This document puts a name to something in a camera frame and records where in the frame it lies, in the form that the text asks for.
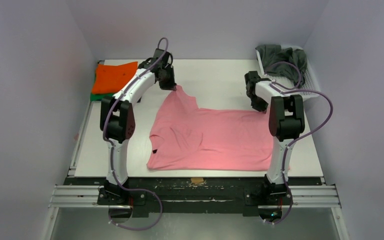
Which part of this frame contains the dark grey crumpled t-shirt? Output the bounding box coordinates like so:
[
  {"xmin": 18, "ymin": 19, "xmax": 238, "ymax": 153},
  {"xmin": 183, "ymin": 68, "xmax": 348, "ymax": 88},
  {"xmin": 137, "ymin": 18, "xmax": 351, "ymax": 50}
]
[{"xmin": 255, "ymin": 44, "xmax": 308, "ymax": 88}]

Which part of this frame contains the orange folded t-shirt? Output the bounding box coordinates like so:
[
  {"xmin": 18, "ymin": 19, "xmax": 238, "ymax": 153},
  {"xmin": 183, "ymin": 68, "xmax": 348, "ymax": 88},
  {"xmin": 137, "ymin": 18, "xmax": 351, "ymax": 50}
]
[{"xmin": 91, "ymin": 61, "xmax": 138, "ymax": 95}]

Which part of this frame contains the pink t-shirt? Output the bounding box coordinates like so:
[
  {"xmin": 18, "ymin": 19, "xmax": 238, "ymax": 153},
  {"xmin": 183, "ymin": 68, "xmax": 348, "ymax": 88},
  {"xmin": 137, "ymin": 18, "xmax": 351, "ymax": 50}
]
[{"xmin": 147, "ymin": 86, "xmax": 273, "ymax": 171}]

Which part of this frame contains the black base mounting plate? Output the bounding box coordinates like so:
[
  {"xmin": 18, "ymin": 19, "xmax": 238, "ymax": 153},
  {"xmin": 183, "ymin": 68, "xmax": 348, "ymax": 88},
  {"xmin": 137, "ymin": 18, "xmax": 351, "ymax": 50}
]
[{"xmin": 62, "ymin": 176, "xmax": 323, "ymax": 220}]

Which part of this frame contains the green folded t-shirt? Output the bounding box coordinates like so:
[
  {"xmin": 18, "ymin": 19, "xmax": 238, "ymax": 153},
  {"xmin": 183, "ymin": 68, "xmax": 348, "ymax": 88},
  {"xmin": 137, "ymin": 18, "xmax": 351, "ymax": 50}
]
[{"xmin": 89, "ymin": 67, "xmax": 113, "ymax": 102}]

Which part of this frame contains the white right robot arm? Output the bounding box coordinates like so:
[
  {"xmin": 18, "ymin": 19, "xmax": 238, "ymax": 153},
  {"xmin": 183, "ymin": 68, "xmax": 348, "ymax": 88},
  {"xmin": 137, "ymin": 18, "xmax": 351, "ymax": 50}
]
[{"xmin": 244, "ymin": 71, "xmax": 305, "ymax": 204}]

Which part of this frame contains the aluminium frame rail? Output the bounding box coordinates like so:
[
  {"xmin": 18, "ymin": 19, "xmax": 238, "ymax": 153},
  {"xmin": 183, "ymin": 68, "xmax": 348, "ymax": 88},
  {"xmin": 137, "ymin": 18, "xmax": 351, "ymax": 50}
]
[{"xmin": 48, "ymin": 185, "xmax": 341, "ymax": 209}]

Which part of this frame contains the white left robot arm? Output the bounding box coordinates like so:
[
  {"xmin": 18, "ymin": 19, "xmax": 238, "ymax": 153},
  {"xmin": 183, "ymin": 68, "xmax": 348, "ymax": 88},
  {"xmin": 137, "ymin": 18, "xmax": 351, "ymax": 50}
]
[{"xmin": 100, "ymin": 48, "xmax": 177, "ymax": 205}]

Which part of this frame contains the brown tape piece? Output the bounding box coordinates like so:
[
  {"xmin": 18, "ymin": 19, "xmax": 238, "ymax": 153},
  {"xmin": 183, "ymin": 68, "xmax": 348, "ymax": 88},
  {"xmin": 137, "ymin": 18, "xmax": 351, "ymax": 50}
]
[{"xmin": 190, "ymin": 177, "xmax": 205, "ymax": 185}]

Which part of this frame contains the white plastic basket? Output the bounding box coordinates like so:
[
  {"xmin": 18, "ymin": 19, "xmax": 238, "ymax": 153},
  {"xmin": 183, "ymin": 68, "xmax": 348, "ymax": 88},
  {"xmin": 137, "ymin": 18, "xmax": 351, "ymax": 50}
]
[{"xmin": 255, "ymin": 44, "xmax": 320, "ymax": 91}]

